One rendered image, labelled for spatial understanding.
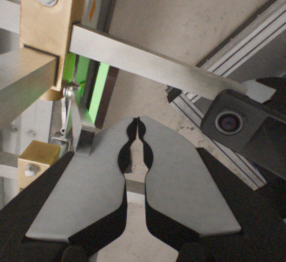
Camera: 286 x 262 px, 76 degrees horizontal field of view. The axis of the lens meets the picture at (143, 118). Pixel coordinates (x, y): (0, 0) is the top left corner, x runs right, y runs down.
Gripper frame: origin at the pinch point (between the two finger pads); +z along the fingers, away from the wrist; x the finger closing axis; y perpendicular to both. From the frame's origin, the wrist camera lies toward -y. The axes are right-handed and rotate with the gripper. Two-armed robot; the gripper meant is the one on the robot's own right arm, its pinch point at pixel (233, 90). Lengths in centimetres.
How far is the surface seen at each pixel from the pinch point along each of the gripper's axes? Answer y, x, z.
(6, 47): -45, -12, 20
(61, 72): -24.1, -3.9, -5.1
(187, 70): -9.5, 1.1, -3.8
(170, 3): -4, 14, 82
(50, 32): -25.7, 0.2, -5.1
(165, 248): 90, -213, 83
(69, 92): -23.1, -6.7, -3.8
